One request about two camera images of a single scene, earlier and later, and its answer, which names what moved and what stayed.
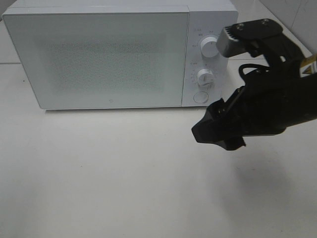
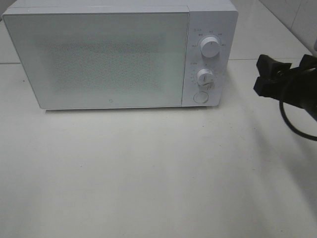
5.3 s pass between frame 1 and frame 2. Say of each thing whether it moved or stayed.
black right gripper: moved
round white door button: stayed
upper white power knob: stayed
